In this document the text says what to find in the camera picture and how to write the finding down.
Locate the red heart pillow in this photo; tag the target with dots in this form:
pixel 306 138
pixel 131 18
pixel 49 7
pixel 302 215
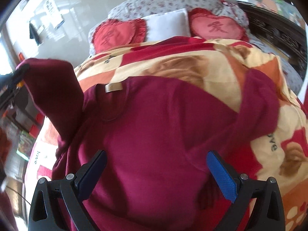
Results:
pixel 206 25
pixel 113 33

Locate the right red heart pillow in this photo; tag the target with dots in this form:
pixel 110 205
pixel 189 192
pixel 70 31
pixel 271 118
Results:
pixel 206 25

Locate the left red heart pillow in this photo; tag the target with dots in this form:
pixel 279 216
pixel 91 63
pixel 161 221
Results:
pixel 113 33

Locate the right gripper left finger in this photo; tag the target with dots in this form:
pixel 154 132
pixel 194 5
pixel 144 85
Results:
pixel 72 190

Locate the maroon sweater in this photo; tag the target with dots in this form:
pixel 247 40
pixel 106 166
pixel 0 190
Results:
pixel 156 132

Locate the white pillow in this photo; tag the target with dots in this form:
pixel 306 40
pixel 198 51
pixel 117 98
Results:
pixel 163 26

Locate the orange red fleece blanket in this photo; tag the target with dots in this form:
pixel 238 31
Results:
pixel 219 67

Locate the dark carved wooden headboard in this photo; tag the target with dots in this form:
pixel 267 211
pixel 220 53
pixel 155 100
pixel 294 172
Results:
pixel 280 32

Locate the wall calendar poster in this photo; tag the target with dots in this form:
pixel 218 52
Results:
pixel 55 17

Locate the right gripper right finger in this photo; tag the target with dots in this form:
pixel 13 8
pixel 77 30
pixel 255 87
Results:
pixel 268 210

